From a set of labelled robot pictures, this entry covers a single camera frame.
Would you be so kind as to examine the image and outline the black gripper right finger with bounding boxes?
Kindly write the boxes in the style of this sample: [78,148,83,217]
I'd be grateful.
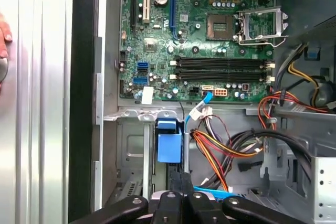
[181,172,312,224]

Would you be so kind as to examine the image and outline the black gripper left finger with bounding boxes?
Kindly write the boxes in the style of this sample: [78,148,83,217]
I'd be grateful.
[69,172,182,224]

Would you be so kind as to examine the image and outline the hard disk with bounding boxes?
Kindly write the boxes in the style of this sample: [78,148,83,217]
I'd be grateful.
[154,118,184,180]

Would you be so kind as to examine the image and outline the metal disk bay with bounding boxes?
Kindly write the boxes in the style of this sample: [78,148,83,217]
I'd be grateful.
[103,108,263,209]

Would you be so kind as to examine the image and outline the person's left hand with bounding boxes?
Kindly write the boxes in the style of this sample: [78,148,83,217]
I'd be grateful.
[0,13,13,59]

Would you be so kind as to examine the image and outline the metal drive cage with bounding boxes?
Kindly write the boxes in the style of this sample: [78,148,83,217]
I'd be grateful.
[262,108,336,224]

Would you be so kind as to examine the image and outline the black RAM slot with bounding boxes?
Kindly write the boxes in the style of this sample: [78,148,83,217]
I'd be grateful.
[174,55,275,63]
[174,76,275,83]
[174,69,275,77]
[174,62,275,69]

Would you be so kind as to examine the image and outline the black PC case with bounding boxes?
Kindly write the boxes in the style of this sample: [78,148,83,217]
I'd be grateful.
[68,0,336,224]

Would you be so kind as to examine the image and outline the CPU socket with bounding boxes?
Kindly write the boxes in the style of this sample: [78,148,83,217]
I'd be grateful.
[206,13,236,41]

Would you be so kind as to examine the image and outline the green motherboard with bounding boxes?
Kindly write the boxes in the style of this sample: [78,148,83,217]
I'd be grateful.
[119,0,279,102]

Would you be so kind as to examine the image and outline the small blue clip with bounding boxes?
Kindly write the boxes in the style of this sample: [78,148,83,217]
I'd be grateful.
[307,48,321,59]

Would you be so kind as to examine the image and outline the metal socket cover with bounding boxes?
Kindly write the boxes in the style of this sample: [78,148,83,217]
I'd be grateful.
[237,6,287,44]

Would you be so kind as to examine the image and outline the long blue expansion slot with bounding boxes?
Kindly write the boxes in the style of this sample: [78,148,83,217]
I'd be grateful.
[169,0,177,35]

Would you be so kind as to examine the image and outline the long black expansion slot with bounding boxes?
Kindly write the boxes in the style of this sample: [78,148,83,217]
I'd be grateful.
[130,0,139,33]

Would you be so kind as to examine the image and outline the orange red power wire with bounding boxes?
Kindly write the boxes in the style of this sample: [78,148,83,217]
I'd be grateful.
[190,128,263,192]

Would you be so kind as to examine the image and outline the thin wires with white plug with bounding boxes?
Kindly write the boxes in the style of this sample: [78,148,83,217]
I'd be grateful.
[188,105,232,151]

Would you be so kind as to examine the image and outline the thick black cable bundle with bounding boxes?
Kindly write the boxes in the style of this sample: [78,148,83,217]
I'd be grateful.
[204,129,316,193]

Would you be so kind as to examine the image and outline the red orange wire bundle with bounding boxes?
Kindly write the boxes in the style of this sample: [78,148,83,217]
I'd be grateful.
[257,90,329,132]

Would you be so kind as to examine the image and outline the yellow black power wires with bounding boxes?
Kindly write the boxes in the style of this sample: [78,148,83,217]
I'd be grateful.
[275,42,336,109]

